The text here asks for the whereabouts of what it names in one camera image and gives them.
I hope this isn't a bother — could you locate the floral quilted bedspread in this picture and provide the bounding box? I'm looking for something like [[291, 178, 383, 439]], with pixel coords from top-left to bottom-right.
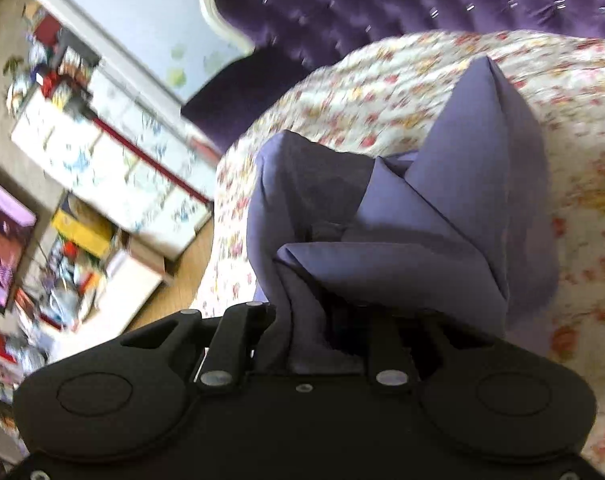
[[193, 31, 605, 474]]

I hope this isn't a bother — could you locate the purple tufted velvet headboard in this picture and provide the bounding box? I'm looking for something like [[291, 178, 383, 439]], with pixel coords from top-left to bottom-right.
[[181, 0, 605, 152]]

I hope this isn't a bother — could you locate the yellow box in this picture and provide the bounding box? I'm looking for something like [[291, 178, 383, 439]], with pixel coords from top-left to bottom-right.
[[51, 193, 117, 259]]

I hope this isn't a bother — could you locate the framed pink picture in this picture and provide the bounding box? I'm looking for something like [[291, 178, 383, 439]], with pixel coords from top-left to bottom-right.
[[0, 185, 38, 313]]

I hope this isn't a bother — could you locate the white drawer cabinet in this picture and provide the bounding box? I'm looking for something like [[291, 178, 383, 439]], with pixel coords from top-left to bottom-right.
[[12, 70, 214, 260]]

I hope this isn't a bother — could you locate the lavender purple cloth garment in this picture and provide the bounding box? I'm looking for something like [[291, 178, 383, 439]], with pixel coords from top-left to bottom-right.
[[247, 58, 559, 374]]

